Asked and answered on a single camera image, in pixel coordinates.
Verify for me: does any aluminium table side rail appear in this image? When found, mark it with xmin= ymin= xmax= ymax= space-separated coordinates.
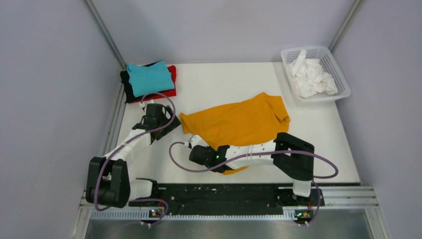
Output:
xmin=79 ymin=84 xmax=129 ymax=212

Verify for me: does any teal folded t shirt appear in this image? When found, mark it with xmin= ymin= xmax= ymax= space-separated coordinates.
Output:
xmin=126 ymin=60 xmax=175 ymax=97

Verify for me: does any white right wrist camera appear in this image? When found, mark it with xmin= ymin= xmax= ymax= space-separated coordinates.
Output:
xmin=188 ymin=135 xmax=209 ymax=149

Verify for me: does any white slotted cable duct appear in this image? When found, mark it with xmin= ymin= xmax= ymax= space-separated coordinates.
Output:
xmin=90 ymin=209 xmax=297 ymax=221

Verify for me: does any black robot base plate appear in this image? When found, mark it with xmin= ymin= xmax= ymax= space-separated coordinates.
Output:
xmin=128 ymin=183 xmax=325 ymax=216

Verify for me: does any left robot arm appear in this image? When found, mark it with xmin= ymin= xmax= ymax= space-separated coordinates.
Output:
xmin=85 ymin=102 xmax=181 ymax=209

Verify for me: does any aluminium frame post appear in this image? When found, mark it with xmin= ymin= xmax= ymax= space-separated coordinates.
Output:
xmin=329 ymin=0 xmax=365 ymax=53
xmin=82 ymin=0 xmax=126 ymax=69

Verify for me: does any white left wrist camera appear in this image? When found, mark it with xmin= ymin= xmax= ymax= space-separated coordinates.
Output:
xmin=138 ymin=100 xmax=155 ymax=112

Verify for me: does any white plastic laundry basket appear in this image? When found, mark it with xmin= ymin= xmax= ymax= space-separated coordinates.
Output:
xmin=280 ymin=46 xmax=351 ymax=106

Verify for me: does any red folded t shirt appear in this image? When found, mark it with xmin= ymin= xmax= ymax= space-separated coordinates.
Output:
xmin=142 ymin=65 xmax=177 ymax=100

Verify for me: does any right aluminium frame post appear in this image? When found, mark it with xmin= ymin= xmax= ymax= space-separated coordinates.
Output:
xmin=329 ymin=0 xmax=365 ymax=53

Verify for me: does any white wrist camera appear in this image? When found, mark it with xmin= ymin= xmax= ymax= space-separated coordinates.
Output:
xmin=138 ymin=100 xmax=155 ymax=112
xmin=188 ymin=135 xmax=209 ymax=149

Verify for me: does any left aluminium frame post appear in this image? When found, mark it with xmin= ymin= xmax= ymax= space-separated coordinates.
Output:
xmin=82 ymin=0 xmax=126 ymax=69

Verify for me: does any white crumpled t shirt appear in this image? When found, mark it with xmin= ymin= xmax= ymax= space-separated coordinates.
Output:
xmin=289 ymin=50 xmax=338 ymax=99

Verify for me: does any orange t shirt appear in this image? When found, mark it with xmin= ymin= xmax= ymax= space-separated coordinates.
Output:
xmin=179 ymin=92 xmax=291 ymax=175

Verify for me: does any black folded t shirt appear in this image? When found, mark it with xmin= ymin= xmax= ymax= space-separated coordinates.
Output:
xmin=120 ymin=61 xmax=161 ymax=103

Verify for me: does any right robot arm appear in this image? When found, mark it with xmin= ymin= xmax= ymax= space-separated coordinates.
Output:
xmin=187 ymin=132 xmax=315 ymax=205

